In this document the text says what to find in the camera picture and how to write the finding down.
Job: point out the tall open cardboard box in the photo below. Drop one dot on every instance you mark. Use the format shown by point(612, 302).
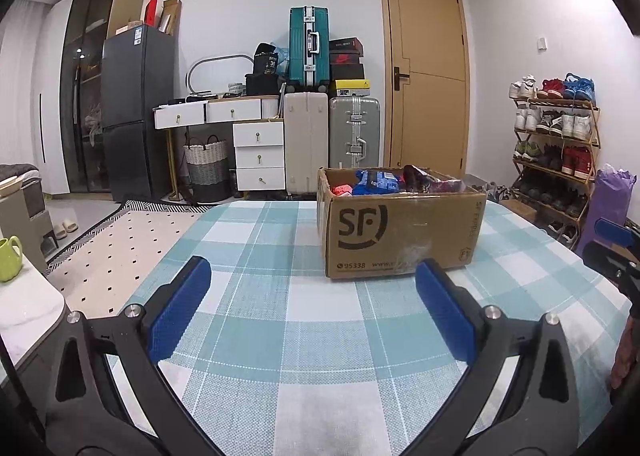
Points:
point(170, 15)

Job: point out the white marble side table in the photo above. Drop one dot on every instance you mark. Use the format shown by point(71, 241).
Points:
point(25, 306)

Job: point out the beige suitcase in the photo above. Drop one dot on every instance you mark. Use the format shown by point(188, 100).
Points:
point(305, 145)

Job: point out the blue plastic bag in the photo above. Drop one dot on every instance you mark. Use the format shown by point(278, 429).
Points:
point(282, 58)

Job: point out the black red striped shoe box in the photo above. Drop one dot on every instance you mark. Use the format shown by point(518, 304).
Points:
point(345, 43)

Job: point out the tall red box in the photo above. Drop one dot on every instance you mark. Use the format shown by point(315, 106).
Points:
point(152, 10)

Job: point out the purple bag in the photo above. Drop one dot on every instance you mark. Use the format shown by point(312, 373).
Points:
point(607, 196)

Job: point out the cream dotted striped rug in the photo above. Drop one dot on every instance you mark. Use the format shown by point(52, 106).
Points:
point(115, 246)

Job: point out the flat cardboard box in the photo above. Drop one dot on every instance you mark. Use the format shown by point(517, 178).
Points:
point(128, 27)

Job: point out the brown cardboard box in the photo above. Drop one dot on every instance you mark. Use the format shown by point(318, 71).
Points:
point(400, 231)

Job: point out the purple orange snack packet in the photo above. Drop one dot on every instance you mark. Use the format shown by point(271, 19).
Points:
point(450, 186)

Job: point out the black storage crate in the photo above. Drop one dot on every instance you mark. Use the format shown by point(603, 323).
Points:
point(262, 85)

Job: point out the red logo shoe box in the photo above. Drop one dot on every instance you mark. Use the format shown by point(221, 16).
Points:
point(346, 57)

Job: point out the green mug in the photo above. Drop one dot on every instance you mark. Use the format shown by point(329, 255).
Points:
point(10, 261)

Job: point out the teal suitcase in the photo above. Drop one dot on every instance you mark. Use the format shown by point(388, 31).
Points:
point(302, 45)

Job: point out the woven laundry basket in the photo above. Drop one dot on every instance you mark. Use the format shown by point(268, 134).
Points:
point(207, 160)

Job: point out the pile of loose shoes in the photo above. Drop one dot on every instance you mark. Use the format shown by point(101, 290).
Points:
point(500, 193)

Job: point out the yellow black shoe box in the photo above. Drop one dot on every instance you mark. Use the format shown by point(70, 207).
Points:
point(352, 87)

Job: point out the blue snack packet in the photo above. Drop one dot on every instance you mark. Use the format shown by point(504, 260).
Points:
point(375, 180)

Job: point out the person's right hand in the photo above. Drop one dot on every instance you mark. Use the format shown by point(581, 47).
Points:
point(627, 356)

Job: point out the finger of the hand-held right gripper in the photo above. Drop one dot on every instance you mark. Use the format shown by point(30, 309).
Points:
point(617, 232)
point(612, 263)

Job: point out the white drawer desk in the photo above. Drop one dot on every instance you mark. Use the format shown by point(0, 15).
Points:
point(257, 155)

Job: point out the red snack packet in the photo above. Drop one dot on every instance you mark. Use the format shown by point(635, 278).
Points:
point(342, 189)

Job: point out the silver suitcase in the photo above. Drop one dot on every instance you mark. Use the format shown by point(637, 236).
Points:
point(352, 130)

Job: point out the wooden shoe rack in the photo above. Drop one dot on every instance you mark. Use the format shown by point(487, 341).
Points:
point(594, 125)

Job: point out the dark grey refrigerator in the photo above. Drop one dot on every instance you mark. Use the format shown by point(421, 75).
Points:
point(135, 100)

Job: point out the grey upholstered sofa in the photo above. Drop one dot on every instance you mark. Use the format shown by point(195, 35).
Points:
point(30, 201)

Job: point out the oval metal mirror frame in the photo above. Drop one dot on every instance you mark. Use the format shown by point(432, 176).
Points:
point(189, 75)

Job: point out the cream slipper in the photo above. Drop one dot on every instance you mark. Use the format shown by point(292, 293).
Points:
point(60, 232)
point(71, 226)

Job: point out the plain black shoe box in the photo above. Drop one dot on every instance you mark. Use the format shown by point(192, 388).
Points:
point(347, 72)

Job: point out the dark maroon snack packet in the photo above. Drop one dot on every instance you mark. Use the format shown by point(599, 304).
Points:
point(422, 178)

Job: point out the wooden door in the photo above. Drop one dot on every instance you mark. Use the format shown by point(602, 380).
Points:
point(425, 125)

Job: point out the cream bowl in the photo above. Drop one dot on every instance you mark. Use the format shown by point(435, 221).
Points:
point(10, 186)

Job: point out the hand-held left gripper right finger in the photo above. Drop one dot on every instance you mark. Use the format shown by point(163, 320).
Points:
point(445, 311)

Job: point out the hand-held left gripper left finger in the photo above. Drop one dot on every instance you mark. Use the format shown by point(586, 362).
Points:
point(180, 311)

